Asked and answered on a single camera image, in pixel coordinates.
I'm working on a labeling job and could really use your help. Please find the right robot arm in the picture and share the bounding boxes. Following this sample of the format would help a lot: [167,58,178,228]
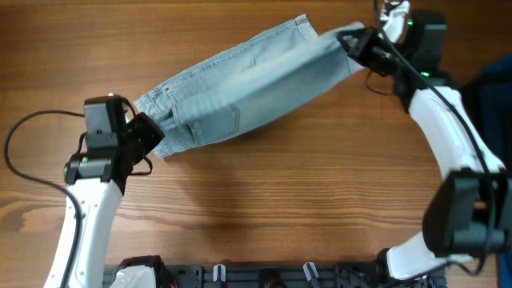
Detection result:
[336,10,511,283]

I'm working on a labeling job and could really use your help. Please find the light blue denim shorts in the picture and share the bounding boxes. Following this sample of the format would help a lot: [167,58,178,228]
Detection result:
[135,15,363,158]

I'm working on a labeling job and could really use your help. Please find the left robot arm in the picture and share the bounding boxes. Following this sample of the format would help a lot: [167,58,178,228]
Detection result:
[45,94,164,287]

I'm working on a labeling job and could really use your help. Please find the dark blue clothes pile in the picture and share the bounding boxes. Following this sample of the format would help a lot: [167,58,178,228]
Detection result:
[459,53,512,288]

